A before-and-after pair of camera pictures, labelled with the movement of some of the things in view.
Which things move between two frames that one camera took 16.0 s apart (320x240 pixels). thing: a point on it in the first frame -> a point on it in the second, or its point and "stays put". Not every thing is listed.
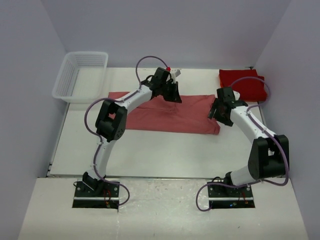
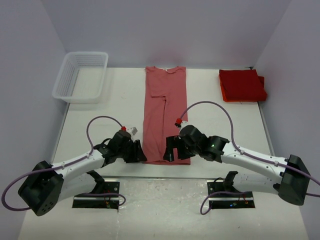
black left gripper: x=174 y=96 -> x=137 y=155
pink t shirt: x=190 y=116 -> x=166 y=100
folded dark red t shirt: x=247 y=82 stays put
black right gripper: x=214 y=114 -> x=175 y=142
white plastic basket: x=82 y=78 stays put
